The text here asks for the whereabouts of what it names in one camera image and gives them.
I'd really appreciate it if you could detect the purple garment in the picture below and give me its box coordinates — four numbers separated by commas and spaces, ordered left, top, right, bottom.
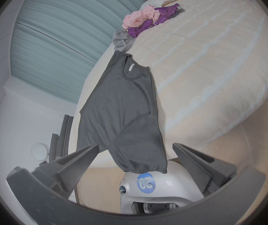
127, 3, 181, 38

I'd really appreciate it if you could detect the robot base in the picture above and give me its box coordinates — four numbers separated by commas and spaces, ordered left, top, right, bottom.
119, 158, 206, 216

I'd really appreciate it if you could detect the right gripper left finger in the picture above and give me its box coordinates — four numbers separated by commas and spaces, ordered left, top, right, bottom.
32, 144, 100, 198

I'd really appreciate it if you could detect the black chest of drawers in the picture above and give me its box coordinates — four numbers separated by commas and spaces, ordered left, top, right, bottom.
59, 114, 74, 158

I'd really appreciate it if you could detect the blue-green curtain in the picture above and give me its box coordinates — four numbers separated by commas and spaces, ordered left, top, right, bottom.
10, 0, 153, 105

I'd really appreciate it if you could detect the dark grey garment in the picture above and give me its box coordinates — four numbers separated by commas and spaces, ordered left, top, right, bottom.
171, 8, 185, 17

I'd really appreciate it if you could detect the black T-shirt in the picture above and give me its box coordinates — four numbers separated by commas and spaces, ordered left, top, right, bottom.
76, 50, 168, 175

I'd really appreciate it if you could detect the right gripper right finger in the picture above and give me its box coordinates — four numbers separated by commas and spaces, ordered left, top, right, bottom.
172, 142, 237, 194

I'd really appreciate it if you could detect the black dressing table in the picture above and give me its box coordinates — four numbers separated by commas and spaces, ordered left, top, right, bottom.
47, 133, 61, 164

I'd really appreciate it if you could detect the pink garment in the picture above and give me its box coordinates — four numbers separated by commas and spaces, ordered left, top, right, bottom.
122, 5, 160, 30

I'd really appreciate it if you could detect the bed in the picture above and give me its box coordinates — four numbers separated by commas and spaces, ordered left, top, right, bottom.
74, 0, 268, 171

